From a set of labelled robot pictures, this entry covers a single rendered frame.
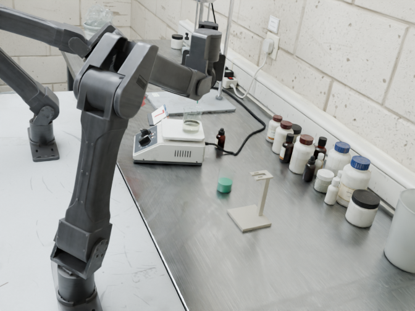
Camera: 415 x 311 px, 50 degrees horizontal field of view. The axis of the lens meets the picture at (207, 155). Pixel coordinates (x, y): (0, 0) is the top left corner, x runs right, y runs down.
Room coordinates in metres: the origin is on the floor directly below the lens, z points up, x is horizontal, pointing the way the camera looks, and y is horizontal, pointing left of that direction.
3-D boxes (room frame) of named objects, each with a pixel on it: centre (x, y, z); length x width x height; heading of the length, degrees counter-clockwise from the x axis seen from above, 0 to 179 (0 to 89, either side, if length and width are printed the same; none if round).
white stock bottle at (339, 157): (1.12, -0.37, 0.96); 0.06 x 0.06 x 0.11
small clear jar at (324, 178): (1.06, -0.33, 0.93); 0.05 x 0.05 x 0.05
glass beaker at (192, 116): (1.13, 0.05, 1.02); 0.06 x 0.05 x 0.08; 85
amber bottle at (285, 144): (1.20, -0.24, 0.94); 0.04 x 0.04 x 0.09
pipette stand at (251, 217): (0.88, -0.12, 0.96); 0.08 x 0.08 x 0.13; 29
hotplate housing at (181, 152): (1.14, 0.11, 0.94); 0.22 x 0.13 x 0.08; 100
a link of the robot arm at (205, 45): (0.92, 0.05, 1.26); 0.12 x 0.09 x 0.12; 155
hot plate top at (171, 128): (1.15, 0.08, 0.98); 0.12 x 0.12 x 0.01; 10
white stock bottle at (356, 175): (1.01, -0.39, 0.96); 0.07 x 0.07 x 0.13
